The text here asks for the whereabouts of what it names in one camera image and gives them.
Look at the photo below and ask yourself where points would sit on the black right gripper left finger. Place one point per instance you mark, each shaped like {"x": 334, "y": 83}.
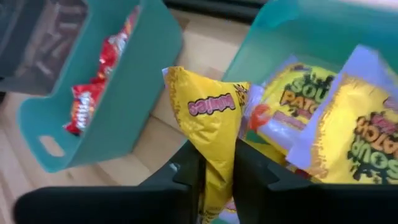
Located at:
{"x": 155, "y": 202}

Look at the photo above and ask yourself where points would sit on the red Skittles candy pack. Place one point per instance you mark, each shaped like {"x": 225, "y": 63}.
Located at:
{"x": 110, "y": 53}
{"x": 82, "y": 107}

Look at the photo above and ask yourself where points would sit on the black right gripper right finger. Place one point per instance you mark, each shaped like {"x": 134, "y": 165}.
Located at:
{"x": 280, "y": 202}

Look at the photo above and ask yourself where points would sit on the black aluminium table frame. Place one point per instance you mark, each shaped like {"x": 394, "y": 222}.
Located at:
{"x": 217, "y": 7}

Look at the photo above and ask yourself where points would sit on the dark teal plastic bin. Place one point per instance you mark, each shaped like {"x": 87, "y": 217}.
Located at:
{"x": 130, "y": 102}

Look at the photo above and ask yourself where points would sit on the Smarties candy roll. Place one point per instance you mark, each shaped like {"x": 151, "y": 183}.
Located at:
{"x": 43, "y": 68}
{"x": 53, "y": 45}
{"x": 63, "y": 26}

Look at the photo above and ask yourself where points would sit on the grey translucent plastic bin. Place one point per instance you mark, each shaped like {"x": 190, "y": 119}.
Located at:
{"x": 18, "y": 37}

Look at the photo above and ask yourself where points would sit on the light teal plastic bin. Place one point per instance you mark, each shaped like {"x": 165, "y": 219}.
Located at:
{"x": 311, "y": 34}

